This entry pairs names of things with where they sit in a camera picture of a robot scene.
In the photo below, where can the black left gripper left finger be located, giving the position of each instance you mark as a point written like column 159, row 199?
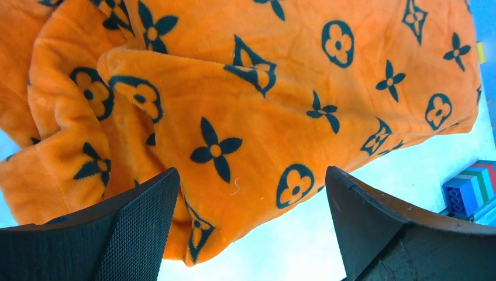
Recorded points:
column 121, row 238

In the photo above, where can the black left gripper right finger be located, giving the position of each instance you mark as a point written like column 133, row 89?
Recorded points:
column 382, row 237

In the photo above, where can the orange patterned pillowcase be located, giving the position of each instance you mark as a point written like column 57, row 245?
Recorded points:
column 250, row 101

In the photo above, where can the multicolour toy brick stack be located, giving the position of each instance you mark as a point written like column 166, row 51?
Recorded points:
column 471, row 189

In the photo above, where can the yellow toy block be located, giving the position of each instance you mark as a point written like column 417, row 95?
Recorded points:
column 480, row 52

